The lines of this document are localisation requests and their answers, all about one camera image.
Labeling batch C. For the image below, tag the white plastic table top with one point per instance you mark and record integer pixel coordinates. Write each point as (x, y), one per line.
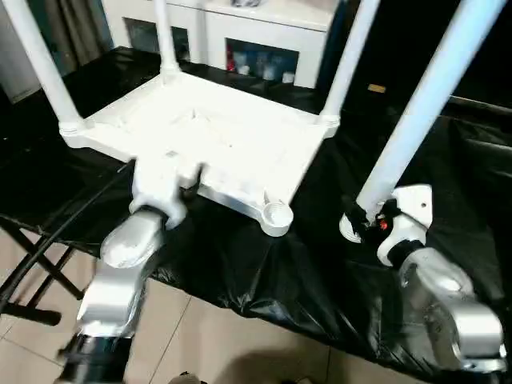
(240, 140)

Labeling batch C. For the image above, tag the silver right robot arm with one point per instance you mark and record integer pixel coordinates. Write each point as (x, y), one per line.
(440, 296)

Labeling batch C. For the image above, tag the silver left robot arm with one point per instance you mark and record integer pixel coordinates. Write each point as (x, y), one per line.
(116, 280)

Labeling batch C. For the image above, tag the black table mat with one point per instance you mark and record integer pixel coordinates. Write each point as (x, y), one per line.
(300, 272)

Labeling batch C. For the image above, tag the small tan label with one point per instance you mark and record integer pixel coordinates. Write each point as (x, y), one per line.
(376, 88)

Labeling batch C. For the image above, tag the white glass-door cabinet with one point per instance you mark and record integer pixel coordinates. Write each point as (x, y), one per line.
(260, 36)

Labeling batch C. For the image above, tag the bag of black parts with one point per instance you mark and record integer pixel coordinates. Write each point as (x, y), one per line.
(246, 3)

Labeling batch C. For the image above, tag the grey curtain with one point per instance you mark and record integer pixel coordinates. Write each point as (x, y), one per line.
(76, 32)

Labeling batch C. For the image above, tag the black folding stand frame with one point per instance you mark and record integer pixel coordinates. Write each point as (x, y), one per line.
(40, 272)

